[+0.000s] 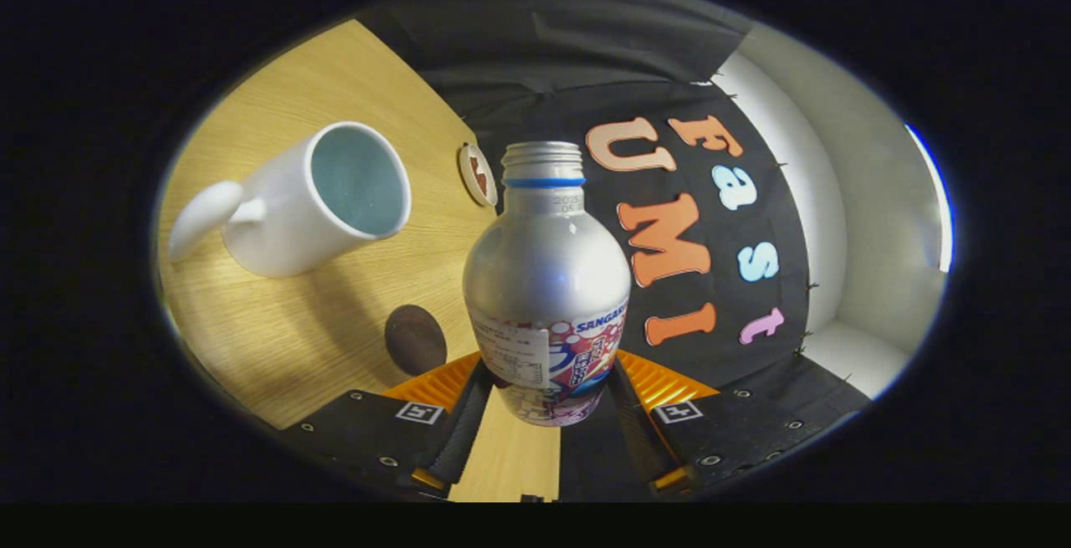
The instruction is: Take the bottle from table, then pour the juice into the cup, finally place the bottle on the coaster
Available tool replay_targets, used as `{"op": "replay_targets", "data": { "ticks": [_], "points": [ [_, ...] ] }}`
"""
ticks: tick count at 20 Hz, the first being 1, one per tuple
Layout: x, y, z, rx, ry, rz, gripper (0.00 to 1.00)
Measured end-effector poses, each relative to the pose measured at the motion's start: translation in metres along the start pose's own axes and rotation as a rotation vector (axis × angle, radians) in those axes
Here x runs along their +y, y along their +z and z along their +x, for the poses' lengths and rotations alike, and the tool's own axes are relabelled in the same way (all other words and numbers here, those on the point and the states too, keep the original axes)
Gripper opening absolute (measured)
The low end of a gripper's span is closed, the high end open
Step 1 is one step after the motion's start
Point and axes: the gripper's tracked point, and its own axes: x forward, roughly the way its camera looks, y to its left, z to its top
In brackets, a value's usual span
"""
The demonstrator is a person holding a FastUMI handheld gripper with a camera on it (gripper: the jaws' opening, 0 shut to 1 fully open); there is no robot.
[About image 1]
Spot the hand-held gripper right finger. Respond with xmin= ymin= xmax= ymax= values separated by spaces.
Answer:
xmin=607 ymin=350 xmax=842 ymax=499

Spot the wooden table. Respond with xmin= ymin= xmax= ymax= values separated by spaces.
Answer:
xmin=157 ymin=19 xmax=561 ymax=503

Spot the black backdrop cloth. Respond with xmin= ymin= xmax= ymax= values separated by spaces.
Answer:
xmin=356 ymin=0 xmax=871 ymax=503

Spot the dark brown round coaster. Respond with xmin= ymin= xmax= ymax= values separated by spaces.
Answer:
xmin=384 ymin=305 xmax=448 ymax=376

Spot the small round plate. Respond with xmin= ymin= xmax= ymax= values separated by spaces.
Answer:
xmin=457 ymin=142 xmax=500 ymax=208

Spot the silver juice bottle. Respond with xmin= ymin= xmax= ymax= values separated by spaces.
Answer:
xmin=463 ymin=141 xmax=632 ymax=428

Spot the white cup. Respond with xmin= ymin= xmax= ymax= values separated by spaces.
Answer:
xmin=168 ymin=121 xmax=413 ymax=279

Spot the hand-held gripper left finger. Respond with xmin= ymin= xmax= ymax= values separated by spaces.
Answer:
xmin=280 ymin=351 xmax=495 ymax=503

